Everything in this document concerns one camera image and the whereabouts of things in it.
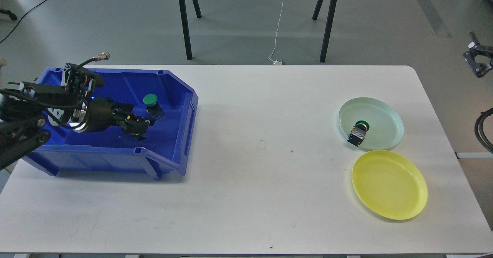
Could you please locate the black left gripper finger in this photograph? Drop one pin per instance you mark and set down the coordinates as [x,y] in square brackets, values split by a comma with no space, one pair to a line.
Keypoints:
[129,127]
[149,120]

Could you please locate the black right tripod legs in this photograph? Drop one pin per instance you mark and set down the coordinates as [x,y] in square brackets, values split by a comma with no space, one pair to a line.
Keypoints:
[328,25]

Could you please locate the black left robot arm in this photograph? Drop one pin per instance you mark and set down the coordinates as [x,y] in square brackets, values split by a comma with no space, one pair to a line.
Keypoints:
[70,105]

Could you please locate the black tripod legs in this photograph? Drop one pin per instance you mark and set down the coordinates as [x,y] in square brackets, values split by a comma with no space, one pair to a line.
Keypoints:
[328,25]
[185,24]

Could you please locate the green push button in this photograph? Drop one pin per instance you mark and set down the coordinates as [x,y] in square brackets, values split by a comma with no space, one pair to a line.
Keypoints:
[152,106]

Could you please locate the yellow plate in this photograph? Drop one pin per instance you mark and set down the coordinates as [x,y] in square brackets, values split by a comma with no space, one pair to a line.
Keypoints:
[389,184]

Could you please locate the green push button switch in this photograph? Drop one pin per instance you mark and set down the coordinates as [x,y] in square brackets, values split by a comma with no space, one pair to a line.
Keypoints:
[358,133]

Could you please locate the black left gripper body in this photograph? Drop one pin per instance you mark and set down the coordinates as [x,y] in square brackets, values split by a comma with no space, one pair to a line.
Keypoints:
[103,113]

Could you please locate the black left tripod legs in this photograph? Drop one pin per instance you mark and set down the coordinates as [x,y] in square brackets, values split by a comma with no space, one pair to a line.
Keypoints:
[185,24]

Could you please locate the blue plastic bin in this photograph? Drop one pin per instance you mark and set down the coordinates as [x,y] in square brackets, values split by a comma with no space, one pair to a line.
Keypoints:
[164,149]

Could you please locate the light green plate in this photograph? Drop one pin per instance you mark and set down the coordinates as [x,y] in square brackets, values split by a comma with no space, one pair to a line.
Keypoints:
[385,128]

